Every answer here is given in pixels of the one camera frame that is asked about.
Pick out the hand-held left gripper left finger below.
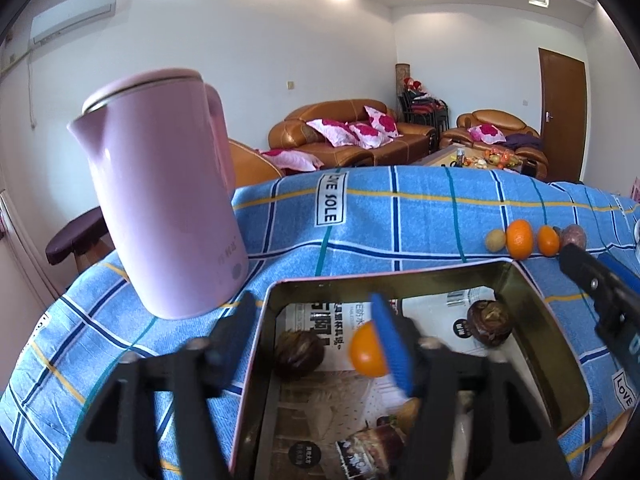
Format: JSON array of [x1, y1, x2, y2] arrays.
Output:
[[70, 291, 258, 480]]

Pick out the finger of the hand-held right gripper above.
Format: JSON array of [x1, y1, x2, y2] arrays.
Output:
[[595, 252, 640, 294], [559, 244, 627, 312]]

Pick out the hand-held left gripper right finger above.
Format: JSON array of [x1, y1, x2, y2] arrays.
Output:
[[369, 292, 573, 480]]

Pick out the medium orange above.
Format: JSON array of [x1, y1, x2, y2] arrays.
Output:
[[349, 321, 391, 378]]

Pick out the purple passion fruit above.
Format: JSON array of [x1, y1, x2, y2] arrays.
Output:
[[561, 225, 587, 251]]

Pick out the small orange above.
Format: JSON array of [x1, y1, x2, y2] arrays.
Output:
[[536, 225, 561, 257]]

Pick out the brown water chestnut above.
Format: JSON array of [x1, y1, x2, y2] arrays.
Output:
[[274, 330, 326, 383], [466, 299, 513, 347]]

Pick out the large orange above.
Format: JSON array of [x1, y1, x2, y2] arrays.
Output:
[[505, 218, 534, 261]]

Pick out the pink tin box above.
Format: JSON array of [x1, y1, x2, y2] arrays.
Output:
[[230, 260, 591, 480]]

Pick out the person's right hand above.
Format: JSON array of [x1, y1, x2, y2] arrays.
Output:
[[582, 410, 632, 480]]

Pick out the printed paper sheet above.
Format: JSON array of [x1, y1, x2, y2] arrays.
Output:
[[272, 285, 506, 480]]

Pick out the blue checked blanket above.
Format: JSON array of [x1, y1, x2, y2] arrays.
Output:
[[0, 165, 640, 480]]

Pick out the purple cloth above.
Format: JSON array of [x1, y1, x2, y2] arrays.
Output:
[[505, 132, 543, 151]]

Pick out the plate of mixed fruit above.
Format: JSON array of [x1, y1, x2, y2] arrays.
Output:
[[452, 150, 521, 171]]

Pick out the pink electric kettle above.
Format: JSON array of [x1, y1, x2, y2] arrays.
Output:
[[67, 67, 249, 320]]

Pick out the brown wooden door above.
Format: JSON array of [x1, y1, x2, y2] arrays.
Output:
[[538, 47, 587, 183]]

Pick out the tan leather chair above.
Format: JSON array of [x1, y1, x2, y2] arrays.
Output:
[[227, 139, 283, 191]]

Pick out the pink flowered pillow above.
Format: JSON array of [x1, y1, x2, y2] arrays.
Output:
[[364, 105, 401, 137], [348, 121, 393, 149], [467, 124, 506, 143], [306, 119, 358, 147]]

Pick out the brown leather armchair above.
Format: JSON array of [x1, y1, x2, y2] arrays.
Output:
[[440, 109, 549, 176]]

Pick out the dark purple stool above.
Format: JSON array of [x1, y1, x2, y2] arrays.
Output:
[[46, 207, 113, 281]]

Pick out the pale pink pillow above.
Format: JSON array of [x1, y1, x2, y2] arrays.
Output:
[[260, 149, 323, 171]]

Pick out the wooden coffee table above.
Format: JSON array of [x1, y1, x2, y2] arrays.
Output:
[[415, 145, 501, 168]]

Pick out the brown leather sofa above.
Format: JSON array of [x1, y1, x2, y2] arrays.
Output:
[[268, 100, 438, 168]]

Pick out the stacked dark chairs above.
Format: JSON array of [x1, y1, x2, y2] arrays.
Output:
[[397, 87, 448, 126]]

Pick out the white air conditioner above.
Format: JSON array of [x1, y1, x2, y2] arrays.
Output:
[[30, 0, 117, 45]]

